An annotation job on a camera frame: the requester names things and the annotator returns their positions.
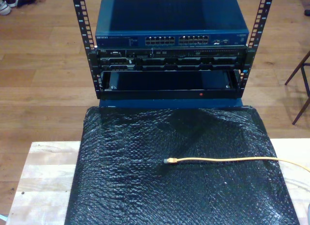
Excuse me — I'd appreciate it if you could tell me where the black perforated rack post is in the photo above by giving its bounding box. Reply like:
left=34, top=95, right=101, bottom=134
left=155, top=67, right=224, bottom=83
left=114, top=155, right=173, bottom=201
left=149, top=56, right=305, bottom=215
left=238, top=0, right=276, bottom=99
left=71, top=0, right=102, bottom=100

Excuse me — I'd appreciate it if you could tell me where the yellow network cable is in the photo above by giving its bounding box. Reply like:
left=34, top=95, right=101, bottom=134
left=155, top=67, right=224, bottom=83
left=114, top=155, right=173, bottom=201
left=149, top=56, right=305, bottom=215
left=163, top=156, right=310, bottom=174

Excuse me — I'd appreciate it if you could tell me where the black bubble mat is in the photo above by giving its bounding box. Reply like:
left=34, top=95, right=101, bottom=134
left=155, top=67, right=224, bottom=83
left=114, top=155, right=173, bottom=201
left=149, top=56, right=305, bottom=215
left=64, top=106, right=301, bottom=225

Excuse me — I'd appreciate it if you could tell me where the blue network switch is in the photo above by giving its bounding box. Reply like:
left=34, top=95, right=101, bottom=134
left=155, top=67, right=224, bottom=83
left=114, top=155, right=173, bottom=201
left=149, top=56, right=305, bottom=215
left=94, top=0, right=250, bottom=49

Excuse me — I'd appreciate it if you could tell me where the white sneaker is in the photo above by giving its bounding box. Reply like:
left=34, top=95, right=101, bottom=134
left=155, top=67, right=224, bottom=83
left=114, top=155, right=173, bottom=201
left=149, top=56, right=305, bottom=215
left=0, top=0, right=12, bottom=16

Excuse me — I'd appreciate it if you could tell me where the blue rack base board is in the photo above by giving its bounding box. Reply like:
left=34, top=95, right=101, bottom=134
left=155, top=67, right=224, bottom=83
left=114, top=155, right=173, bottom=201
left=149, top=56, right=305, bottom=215
left=99, top=98, right=244, bottom=109

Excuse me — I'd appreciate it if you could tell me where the black rack server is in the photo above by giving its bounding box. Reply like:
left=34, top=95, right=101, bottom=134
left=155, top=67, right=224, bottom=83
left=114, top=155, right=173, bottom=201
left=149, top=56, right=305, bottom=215
left=95, top=48, right=248, bottom=72

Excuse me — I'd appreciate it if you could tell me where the brown wooden chair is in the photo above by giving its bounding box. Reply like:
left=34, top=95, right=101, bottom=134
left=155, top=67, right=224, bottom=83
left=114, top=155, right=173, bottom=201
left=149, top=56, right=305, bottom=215
left=284, top=50, right=310, bottom=126

